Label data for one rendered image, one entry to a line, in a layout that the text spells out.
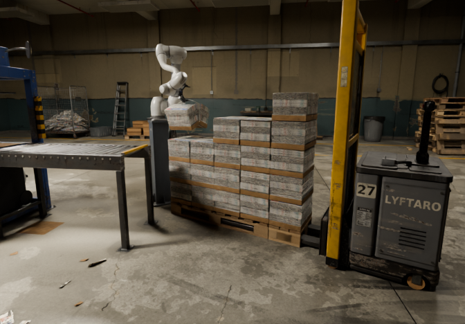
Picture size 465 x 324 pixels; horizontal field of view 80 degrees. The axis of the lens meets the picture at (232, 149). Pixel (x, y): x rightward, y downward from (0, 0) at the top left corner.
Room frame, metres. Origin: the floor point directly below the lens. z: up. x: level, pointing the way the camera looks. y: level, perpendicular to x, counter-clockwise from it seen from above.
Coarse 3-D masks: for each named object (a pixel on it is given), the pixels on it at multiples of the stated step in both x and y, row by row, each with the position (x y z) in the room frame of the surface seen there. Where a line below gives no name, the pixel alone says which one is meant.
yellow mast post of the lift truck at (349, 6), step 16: (352, 0) 1.83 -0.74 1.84; (352, 16) 1.83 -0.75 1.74; (352, 32) 1.83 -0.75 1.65; (352, 48) 1.83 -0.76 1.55; (352, 64) 1.83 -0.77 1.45; (352, 80) 1.86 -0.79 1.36; (336, 96) 1.87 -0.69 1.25; (336, 112) 1.86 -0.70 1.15; (336, 128) 1.86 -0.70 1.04; (336, 144) 1.85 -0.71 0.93; (336, 160) 1.85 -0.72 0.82; (336, 176) 1.85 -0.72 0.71; (336, 192) 1.84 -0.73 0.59; (336, 208) 1.84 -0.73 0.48; (336, 224) 1.84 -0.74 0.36; (336, 240) 1.83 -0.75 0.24; (336, 256) 1.83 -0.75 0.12
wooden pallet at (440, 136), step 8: (440, 120) 6.32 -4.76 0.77; (448, 120) 6.31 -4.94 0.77; (456, 120) 6.30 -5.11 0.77; (464, 120) 6.29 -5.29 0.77; (440, 128) 6.37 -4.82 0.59; (448, 128) 6.38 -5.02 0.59; (456, 128) 6.36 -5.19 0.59; (464, 128) 6.33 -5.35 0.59; (440, 136) 6.22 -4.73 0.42; (448, 136) 6.20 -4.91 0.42; (456, 136) 6.19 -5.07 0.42; (464, 136) 6.18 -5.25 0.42; (440, 144) 6.26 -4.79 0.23; (448, 144) 6.27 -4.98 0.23; (456, 144) 6.26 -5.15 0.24; (464, 144) 6.22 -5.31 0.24; (440, 152) 6.14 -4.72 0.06; (448, 152) 6.10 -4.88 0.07; (456, 152) 6.09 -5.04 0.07; (464, 152) 6.08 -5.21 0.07
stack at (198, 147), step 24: (168, 144) 2.88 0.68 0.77; (192, 144) 2.72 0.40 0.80; (216, 144) 2.58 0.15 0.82; (192, 168) 2.71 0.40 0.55; (216, 168) 2.57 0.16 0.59; (192, 192) 2.73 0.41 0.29; (216, 192) 2.58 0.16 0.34; (264, 192) 2.32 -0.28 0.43; (192, 216) 2.75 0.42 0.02; (216, 216) 2.58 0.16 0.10; (264, 216) 2.32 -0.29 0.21
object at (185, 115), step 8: (184, 104) 2.95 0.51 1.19; (192, 104) 2.88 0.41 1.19; (168, 112) 2.85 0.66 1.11; (176, 112) 2.80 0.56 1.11; (184, 112) 2.76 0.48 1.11; (192, 112) 2.83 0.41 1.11; (168, 120) 2.90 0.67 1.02; (176, 120) 2.85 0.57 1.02; (184, 120) 2.81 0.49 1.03; (192, 120) 2.82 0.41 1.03
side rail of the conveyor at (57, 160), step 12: (0, 156) 2.27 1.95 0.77; (12, 156) 2.25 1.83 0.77; (24, 156) 2.24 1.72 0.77; (36, 156) 2.22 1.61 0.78; (48, 156) 2.20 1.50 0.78; (60, 156) 2.19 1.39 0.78; (72, 156) 2.17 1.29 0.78; (84, 156) 2.16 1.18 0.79; (96, 156) 2.14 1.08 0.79; (108, 156) 2.13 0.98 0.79; (120, 156) 2.12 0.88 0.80; (60, 168) 2.19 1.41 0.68; (72, 168) 2.18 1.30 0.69; (84, 168) 2.16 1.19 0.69; (96, 168) 2.15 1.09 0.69; (108, 168) 2.13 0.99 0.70; (120, 168) 2.12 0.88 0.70
